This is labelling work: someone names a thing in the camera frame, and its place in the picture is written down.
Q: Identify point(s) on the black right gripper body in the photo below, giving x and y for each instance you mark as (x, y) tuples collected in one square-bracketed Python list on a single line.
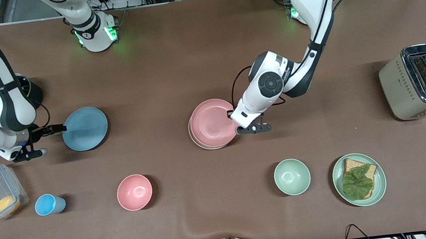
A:
[(39, 132)]

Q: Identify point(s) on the pink plate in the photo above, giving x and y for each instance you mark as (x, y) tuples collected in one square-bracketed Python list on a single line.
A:
[(211, 123)]

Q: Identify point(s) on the blue plate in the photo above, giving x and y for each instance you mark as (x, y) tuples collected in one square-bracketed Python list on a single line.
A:
[(85, 128)]

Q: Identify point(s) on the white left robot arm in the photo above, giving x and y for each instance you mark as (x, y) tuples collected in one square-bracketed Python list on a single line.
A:
[(269, 85)]

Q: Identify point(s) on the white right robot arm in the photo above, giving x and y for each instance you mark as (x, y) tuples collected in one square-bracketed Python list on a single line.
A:
[(7, 107)]

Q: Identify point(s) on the beige plate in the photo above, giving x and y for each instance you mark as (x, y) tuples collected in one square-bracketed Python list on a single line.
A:
[(205, 147)]

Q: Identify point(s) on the glass lid with blue knob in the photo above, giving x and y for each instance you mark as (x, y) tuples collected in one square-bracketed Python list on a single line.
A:
[(23, 83)]

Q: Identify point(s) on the blue cup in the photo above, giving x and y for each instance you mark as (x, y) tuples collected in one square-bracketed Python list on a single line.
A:
[(48, 204)]

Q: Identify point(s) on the orange round food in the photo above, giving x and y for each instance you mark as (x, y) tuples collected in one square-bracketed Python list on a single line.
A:
[(6, 205)]

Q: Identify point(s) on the green bowl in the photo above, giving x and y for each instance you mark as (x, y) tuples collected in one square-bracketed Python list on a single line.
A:
[(292, 177)]

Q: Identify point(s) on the pink bowl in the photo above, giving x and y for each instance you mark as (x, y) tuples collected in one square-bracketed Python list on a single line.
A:
[(134, 192)]

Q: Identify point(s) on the brown table cloth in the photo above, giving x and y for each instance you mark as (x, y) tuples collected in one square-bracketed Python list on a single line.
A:
[(224, 214)]

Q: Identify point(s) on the brown bread slice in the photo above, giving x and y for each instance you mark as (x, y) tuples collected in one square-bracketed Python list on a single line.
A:
[(352, 163)]

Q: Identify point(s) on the green lettuce leaf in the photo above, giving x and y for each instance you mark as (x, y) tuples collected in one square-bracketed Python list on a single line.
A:
[(357, 185)]

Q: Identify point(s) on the green plate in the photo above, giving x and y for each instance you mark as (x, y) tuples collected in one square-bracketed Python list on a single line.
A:
[(380, 180)]

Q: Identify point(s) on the beige chrome toaster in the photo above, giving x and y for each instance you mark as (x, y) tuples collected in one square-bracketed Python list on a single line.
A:
[(398, 90)]

